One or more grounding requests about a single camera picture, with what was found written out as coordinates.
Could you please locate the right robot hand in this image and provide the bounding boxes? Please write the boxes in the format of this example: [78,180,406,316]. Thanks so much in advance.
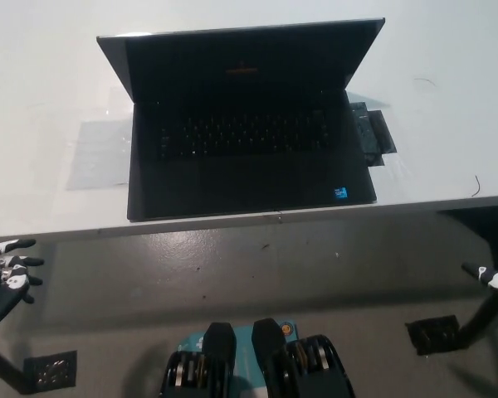
[461,261,498,297]

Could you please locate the glossy black plastic piece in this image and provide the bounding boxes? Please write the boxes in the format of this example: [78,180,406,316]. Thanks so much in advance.
[348,101,385,167]

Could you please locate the black metal table leg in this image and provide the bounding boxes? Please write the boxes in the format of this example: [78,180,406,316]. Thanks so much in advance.
[458,288,498,350]
[0,337,32,395]

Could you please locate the dark grey Dell laptop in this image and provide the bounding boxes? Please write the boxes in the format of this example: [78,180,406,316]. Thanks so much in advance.
[95,16,387,222]

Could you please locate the clear plastic tape sheet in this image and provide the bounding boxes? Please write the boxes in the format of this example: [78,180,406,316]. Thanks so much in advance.
[65,118,133,192]

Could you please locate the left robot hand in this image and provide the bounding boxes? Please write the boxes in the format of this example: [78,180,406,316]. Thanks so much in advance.
[0,238,46,332]

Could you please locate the matte black tape strip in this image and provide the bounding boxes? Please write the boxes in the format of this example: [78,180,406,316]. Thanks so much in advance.
[369,109,399,155]

